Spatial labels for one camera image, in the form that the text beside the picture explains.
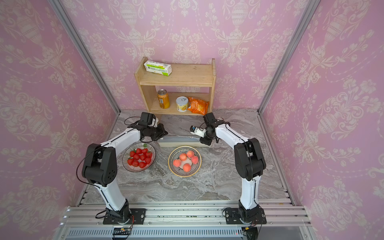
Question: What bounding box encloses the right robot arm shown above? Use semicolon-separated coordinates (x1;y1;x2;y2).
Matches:
190;113;267;225

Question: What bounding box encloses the orange snack bag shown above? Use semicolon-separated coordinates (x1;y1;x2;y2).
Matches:
188;97;209;115

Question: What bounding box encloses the white green carton box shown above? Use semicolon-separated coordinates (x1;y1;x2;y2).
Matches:
144;61;172;76

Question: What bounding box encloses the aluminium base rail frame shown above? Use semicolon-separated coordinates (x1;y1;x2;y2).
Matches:
54;195;316;240

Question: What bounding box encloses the wooden shelf unit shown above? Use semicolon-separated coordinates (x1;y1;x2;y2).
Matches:
134;57;217;118

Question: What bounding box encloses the cream plastic wrap dispenser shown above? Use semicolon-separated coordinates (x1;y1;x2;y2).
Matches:
158;136;209;148

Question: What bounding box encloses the glass plate of strawberries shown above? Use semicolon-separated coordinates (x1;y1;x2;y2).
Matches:
122;143;156;173

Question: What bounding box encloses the aluminium corner rail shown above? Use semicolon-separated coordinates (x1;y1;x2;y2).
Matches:
258;0;321;116
48;0;121;115

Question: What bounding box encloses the peach top right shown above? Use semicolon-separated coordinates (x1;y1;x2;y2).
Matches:
187;151;195;159

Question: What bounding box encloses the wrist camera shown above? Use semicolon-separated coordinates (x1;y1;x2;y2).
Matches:
151;117;159;128
190;126;207;138

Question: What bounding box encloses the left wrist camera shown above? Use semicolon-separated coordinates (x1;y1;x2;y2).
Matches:
151;117;159;128

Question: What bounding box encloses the white yellow tin can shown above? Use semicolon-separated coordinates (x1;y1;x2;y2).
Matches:
176;97;190;113

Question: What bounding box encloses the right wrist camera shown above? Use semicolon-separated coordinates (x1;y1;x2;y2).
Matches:
190;126;207;138

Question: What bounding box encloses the peach top left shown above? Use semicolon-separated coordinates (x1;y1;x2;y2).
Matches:
179;154;188;161

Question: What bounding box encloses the orange drink can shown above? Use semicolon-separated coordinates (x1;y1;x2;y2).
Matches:
157;89;170;109

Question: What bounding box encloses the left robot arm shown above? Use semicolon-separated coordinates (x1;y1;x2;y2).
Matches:
82;112;168;224

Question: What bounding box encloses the aluminium corner rail right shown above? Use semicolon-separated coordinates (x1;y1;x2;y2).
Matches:
258;0;321;116

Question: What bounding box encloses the aluminium corner rail left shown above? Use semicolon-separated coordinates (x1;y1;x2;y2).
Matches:
48;0;121;115

